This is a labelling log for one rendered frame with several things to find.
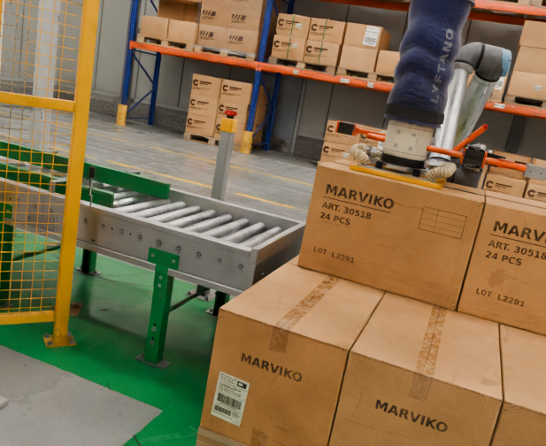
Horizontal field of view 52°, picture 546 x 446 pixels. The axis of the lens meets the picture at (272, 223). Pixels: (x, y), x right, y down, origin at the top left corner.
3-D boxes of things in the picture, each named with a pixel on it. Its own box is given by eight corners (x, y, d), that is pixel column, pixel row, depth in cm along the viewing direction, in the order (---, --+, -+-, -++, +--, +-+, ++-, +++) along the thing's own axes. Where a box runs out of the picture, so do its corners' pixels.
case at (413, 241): (296, 265, 216) (317, 164, 207) (324, 245, 253) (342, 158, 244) (454, 311, 197) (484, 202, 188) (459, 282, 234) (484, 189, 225)
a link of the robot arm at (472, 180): (445, 188, 245) (454, 161, 241) (472, 195, 244) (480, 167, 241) (449, 192, 235) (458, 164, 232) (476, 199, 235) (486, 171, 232)
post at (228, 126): (194, 294, 314) (221, 117, 291) (200, 291, 320) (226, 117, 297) (204, 297, 312) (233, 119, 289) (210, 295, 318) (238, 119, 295)
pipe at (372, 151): (351, 159, 210) (355, 144, 209) (365, 157, 233) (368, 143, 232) (442, 180, 200) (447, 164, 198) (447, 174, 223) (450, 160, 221)
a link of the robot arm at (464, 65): (457, 32, 244) (424, 177, 233) (485, 38, 243) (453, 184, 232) (449, 44, 255) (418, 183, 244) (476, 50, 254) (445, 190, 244)
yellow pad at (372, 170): (348, 169, 209) (351, 156, 208) (354, 167, 218) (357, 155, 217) (440, 190, 198) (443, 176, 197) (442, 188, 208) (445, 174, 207)
